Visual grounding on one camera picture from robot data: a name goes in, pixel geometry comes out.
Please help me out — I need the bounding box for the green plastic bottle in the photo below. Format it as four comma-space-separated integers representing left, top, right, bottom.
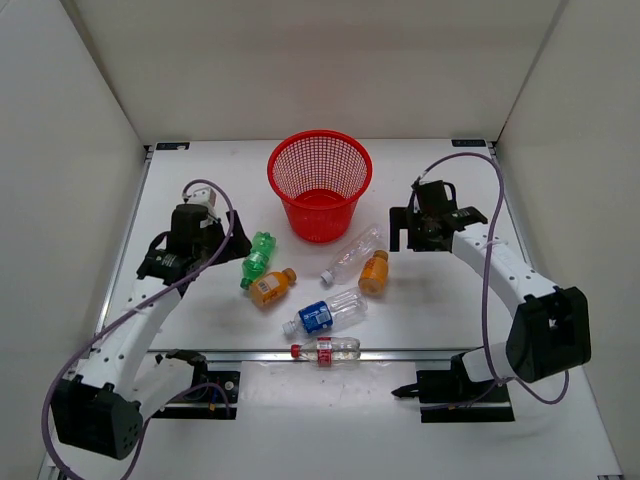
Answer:
240, 232, 276, 290

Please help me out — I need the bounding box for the orange bottle with barcode label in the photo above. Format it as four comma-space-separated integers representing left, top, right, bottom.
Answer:
249, 268, 297, 308

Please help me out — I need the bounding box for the clear unlabelled plastic bottle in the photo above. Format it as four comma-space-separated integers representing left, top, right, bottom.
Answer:
320, 223, 386, 286

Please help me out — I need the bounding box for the orange juice bottle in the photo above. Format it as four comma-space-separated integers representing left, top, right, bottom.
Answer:
358, 250, 389, 296

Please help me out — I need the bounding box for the clear bottle with blue label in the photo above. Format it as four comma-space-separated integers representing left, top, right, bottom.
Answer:
282, 288, 368, 338

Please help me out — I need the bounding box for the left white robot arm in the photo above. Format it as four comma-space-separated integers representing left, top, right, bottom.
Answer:
43, 201, 251, 460

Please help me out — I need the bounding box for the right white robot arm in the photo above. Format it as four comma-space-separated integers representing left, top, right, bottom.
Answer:
389, 180, 592, 404

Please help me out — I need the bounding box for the red plastic mesh bin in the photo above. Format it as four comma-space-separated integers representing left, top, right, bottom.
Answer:
267, 129, 373, 244

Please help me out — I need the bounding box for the right black table label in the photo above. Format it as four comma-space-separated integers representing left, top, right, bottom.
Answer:
451, 139, 486, 149

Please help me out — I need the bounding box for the black table label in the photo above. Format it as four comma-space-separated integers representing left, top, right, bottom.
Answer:
451, 139, 486, 149
155, 142, 190, 151

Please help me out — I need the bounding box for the left black table label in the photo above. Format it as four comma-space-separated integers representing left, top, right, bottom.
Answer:
155, 142, 190, 151

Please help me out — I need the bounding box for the clear bottle with red label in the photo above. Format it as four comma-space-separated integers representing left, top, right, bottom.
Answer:
290, 337, 361, 367

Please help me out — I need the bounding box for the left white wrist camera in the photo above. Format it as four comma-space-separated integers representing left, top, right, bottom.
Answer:
183, 186, 216, 209

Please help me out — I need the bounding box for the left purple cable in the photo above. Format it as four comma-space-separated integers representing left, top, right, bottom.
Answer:
41, 177, 236, 475

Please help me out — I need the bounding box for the purple cable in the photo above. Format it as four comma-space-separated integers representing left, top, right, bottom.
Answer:
407, 152, 571, 409
41, 177, 236, 475

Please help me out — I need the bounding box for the aluminium rail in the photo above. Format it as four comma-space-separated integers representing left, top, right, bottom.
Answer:
149, 348, 561, 364

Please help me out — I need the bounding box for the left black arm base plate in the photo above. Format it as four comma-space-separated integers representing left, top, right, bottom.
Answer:
153, 364, 241, 421

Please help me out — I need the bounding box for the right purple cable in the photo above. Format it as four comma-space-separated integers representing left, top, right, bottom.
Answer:
407, 152, 571, 409

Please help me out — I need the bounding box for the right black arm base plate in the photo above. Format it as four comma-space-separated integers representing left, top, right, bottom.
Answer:
391, 369, 515, 424

